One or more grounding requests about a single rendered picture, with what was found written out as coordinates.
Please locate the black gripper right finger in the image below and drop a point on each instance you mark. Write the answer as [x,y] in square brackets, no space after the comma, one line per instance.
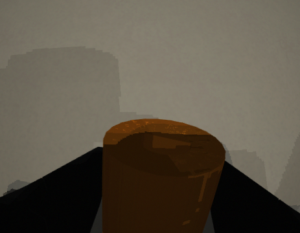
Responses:
[240,205]

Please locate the orange knob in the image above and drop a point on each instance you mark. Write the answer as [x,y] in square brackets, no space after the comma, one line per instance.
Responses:
[159,176]

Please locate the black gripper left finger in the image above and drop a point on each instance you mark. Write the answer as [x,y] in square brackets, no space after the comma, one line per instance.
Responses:
[64,201]

